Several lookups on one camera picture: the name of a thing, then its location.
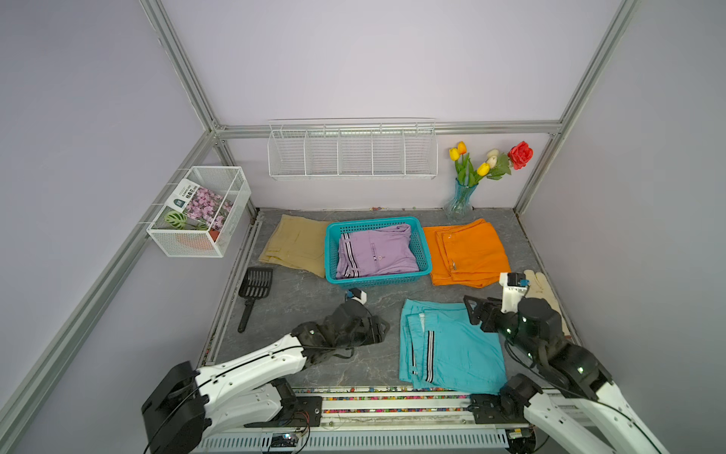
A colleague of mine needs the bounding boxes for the teal pants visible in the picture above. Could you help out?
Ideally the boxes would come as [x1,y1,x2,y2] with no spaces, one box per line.
[399,300,507,395]

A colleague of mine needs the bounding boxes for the white wire side basket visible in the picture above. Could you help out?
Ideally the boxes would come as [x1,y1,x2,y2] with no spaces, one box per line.
[147,166,251,258]

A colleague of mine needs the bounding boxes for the purple flower packet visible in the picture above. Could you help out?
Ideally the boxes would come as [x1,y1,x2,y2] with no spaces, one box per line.
[162,179,234,232]

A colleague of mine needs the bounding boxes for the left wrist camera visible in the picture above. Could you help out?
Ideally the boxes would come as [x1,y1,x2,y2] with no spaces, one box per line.
[345,288,368,306]

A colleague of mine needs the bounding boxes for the white wire wall shelf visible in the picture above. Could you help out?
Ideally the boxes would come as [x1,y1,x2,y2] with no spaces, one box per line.
[267,119,439,180]

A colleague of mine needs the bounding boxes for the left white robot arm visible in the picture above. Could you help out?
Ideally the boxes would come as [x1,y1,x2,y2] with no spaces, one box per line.
[141,300,391,453]

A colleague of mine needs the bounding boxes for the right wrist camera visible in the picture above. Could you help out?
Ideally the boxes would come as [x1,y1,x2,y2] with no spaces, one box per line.
[499,272,529,313]

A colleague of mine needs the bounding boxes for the cream work glove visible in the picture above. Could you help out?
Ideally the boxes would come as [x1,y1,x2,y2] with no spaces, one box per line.
[524,270,572,339]

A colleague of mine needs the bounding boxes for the orange pants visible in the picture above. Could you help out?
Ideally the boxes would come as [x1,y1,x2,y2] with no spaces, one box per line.
[423,219,512,289]

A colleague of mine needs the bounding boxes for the khaki long pants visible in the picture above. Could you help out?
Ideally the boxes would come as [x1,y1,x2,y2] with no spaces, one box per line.
[258,215,329,278]

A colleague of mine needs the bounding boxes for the glass vase with flowers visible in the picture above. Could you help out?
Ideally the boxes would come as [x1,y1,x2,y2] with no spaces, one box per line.
[444,141,534,221]

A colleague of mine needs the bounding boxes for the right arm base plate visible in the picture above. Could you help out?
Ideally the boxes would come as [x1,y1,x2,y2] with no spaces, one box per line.
[466,393,526,425]

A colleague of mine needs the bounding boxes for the purple pants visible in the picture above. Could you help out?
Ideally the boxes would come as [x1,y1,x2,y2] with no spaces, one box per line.
[336,224,420,279]

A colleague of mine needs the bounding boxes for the teal plastic basket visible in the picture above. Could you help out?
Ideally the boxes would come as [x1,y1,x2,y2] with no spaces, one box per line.
[324,217,432,288]

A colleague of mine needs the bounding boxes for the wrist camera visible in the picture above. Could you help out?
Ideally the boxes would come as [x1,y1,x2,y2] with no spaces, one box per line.
[345,288,368,306]
[499,272,529,313]

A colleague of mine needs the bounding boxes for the black slotted plastic scoop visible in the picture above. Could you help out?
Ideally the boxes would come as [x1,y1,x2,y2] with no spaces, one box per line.
[237,267,274,333]

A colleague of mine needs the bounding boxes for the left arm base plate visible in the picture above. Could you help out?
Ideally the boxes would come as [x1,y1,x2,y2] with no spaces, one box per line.
[245,396,323,429]

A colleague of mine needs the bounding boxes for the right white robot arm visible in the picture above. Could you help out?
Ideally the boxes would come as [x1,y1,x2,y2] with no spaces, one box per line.
[463,295,667,453]

